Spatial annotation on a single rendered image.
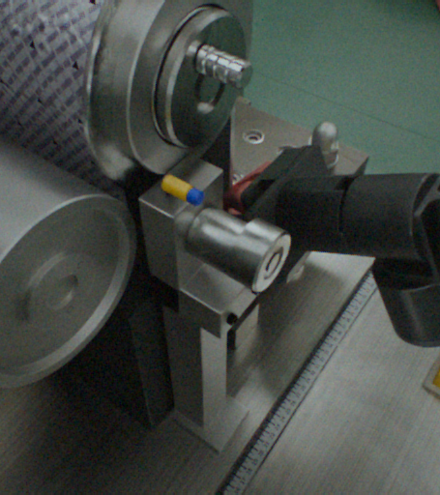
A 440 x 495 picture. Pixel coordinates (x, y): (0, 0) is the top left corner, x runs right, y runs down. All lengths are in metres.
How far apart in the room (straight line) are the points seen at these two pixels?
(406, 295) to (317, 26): 2.66
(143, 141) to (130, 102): 0.03
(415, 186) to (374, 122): 2.08
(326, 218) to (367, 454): 0.27
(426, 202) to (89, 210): 0.20
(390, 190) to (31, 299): 0.22
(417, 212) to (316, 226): 0.07
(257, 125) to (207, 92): 0.34
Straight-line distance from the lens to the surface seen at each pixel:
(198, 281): 0.37
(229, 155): 0.44
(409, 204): 0.36
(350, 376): 0.62
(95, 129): 0.30
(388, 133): 2.40
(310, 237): 0.40
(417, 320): 0.42
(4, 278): 0.30
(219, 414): 0.57
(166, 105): 0.30
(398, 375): 0.63
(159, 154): 0.33
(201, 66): 0.31
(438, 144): 2.40
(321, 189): 0.40
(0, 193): 0.30
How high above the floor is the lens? 1.43
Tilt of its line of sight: 50 degrees down
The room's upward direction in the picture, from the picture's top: straight up
